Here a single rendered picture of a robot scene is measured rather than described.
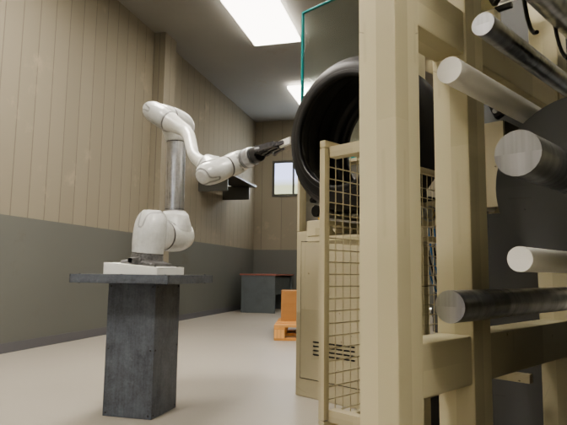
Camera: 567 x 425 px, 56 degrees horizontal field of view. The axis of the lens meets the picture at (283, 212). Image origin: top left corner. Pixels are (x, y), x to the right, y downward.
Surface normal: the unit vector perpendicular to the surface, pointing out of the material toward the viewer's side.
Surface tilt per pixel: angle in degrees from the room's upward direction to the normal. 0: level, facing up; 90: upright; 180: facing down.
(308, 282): 90
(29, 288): 90
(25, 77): 90
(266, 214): 90
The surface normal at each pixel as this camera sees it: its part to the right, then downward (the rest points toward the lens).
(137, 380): -0.26, -0.11
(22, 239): 0.96, -0.02
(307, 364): -0.71, -0.09
